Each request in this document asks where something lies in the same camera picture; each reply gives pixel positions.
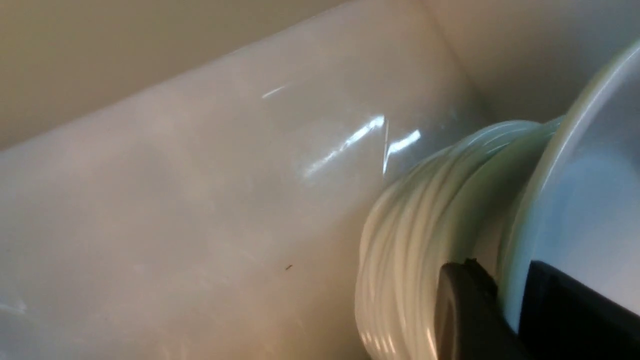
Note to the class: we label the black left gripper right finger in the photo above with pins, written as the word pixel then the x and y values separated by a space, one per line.
pixel 563 319

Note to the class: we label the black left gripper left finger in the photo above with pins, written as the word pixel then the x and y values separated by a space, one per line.
pixel 468 324

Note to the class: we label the stack of white dishes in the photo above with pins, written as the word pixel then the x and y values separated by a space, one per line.
pixel 458 203

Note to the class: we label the large white plastic tub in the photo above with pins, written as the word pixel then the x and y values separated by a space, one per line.
pixel 217 215

